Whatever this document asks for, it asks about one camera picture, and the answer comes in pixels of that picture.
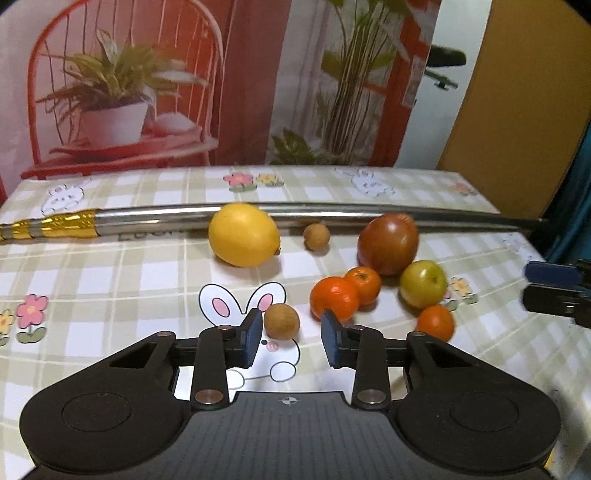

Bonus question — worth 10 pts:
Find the small brown longan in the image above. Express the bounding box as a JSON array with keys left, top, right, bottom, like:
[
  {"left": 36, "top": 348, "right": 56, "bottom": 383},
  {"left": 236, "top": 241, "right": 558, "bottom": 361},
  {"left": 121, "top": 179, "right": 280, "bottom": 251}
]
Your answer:
[
  {"left": 303, "top": 223, "right": 331, "bottom": 252},
  {"left": 263, "top": 303, "right": 301, "bottom": 343}
]

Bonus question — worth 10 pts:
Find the checked tablecloth with rabbit print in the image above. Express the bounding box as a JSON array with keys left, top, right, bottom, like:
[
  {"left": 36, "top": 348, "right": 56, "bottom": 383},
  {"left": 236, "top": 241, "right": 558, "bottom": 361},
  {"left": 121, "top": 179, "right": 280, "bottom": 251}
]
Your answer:
[{"left": 0, "top": 165, "right": 591, "bottom": 480}]

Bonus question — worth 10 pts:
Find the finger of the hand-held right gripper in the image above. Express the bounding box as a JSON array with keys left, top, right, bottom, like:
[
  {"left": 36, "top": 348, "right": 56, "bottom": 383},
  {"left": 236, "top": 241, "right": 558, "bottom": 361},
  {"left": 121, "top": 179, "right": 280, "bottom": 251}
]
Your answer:
[
  {"left": 525, "top": 259, "right": 591, "bottom": 286},
  {"left": 521, "top": 284, "right": 591, "bottom": 329}
]

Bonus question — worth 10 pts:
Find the small orange tangerine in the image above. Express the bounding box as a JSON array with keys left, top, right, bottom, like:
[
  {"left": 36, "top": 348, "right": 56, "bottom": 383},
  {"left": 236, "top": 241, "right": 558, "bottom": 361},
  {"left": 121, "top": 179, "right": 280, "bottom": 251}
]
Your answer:
[
  {"left": 416, "top": 305, "right": 455, "bottom": 343},
  {"left": 309, "top": 276, "right": 361, "bottom": 324},
  {"left": 344, "top": 266, "right": 382, "bottom": 306}
]

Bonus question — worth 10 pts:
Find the yellow lemon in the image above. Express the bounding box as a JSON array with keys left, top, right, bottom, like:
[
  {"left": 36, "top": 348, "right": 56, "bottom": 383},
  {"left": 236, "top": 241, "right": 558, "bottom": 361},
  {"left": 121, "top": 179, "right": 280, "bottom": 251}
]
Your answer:
[{"left": 208, "top": 203, "right": 282, "bottom": 268}]

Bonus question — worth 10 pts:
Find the black office chair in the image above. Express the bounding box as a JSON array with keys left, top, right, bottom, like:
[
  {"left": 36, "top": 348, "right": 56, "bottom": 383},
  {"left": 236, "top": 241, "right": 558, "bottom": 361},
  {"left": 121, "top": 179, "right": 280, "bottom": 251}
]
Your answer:
[{"left": 422, "top": 44, "right": 467, "bottom": 91}]

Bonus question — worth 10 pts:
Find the teal cloth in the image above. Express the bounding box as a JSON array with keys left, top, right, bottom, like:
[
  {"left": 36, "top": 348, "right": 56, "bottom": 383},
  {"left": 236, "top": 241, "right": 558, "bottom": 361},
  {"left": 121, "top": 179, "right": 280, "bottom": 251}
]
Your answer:
[{"left": 531, "top": 115, "right": 591, "bottom": 266}]

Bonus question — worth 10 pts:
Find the small green apple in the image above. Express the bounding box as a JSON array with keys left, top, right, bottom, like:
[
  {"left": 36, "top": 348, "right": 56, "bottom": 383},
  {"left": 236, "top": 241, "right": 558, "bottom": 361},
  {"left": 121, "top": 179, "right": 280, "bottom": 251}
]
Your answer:
[{"left": 399, "top": 260, "right": 448, "bottom": 309}]

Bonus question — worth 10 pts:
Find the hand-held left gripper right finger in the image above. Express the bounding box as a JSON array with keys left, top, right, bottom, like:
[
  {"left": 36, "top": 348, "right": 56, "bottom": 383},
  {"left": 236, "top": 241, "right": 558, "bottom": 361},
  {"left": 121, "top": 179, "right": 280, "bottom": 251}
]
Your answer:
[{"left": 321, "top": 310, "right": 502, "bottom": 411}]

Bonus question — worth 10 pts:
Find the metal rod with gold handle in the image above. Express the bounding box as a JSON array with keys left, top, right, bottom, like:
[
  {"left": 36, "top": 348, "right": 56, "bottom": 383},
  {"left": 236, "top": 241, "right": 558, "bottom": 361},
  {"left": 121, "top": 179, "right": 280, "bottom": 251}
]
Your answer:
[{"left": 0, "top": 200, "right": 551, "bottom": 244}]

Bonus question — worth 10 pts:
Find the printed room scene backdrop cloth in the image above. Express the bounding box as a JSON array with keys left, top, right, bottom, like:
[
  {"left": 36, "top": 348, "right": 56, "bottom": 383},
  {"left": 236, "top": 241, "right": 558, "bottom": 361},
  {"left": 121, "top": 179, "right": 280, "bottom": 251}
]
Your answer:
[{"left": 0, "top": 0, "right": 445, "bottom": 208}]

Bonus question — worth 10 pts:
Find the red-brown tomato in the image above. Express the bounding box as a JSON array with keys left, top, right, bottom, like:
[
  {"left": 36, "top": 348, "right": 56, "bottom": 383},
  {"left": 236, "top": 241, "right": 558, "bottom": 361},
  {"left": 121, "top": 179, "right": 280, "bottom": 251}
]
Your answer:
[{"left": 357, "top": 213, "right": 420, "bottom": 277}]

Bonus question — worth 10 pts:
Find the brown wooden board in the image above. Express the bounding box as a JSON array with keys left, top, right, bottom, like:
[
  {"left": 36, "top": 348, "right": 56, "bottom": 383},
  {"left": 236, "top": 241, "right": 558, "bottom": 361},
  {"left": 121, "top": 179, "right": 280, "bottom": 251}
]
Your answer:
[{"left": 436, "top": 0, "right": 591, "bottom": 219}]

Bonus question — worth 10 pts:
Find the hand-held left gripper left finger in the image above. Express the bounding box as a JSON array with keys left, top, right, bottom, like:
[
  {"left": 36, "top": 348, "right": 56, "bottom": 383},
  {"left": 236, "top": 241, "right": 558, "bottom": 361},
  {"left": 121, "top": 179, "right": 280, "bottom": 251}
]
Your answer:
[{"left": 90, "top": 308, "right": 264, "bottom": 411}]

